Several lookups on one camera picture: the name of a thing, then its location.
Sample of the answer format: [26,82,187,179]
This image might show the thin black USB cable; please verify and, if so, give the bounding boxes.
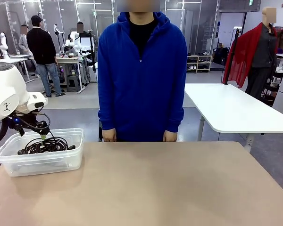
[25,137,69,153]

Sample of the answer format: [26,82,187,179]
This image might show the gray step stool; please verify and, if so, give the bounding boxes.
[66,74,81,93]

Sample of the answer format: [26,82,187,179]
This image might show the white rounded table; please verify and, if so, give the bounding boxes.
[183,82,283,153]

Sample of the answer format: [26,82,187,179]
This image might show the long white table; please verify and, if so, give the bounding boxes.
[4,54,35,83]

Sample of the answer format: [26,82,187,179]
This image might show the black bags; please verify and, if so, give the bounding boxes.
[212,46,229,66]

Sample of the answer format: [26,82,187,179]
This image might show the red shawl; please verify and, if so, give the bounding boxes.
[221,22,278,88]

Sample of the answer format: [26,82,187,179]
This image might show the wooden shoe rack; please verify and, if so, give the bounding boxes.
[186,54,213,73]

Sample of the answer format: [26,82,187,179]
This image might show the black camera stand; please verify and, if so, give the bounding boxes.
[87,29,97,71]

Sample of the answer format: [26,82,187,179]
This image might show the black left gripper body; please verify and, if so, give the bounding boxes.
[8,112,42,129]

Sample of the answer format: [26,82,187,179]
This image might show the person in gray hoodie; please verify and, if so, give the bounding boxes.
[18,24,37,78]

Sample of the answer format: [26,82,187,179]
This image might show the person's left forearm blue sleeve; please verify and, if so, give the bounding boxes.
[165,94,186,133]

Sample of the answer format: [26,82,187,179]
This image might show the small white background robot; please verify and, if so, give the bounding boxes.
[65,32,83,52]

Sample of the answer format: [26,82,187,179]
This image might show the black tripod pole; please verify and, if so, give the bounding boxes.
[223,27,241,85]

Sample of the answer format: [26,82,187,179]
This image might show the person in blue hoodie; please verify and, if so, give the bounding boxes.
[97,0,188,142]

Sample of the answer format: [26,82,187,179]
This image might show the person's right forearm blue sleeve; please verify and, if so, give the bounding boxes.
[98,94,117,132]

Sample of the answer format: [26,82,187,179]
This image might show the gray workbench desk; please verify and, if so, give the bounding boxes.
[56,56,87,94]

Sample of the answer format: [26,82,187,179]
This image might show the background person dark top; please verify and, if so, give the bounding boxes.
[76,22,95,48]

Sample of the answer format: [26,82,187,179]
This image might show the person's left hand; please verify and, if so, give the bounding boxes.
[164,130,179,142]

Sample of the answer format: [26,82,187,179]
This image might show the man in black jacket jeans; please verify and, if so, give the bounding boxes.
[26,15,66,97]

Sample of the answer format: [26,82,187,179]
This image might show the mannequin in dark clothes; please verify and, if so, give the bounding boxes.
[245,6,279,99]

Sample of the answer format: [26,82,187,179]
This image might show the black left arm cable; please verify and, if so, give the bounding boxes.
[0,119,9,147]

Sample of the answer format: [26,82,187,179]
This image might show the person's right hand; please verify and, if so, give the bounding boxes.
[102,130,117,142]

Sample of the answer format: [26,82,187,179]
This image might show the clear plastic storage box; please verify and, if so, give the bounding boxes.
[0,128,85,177]

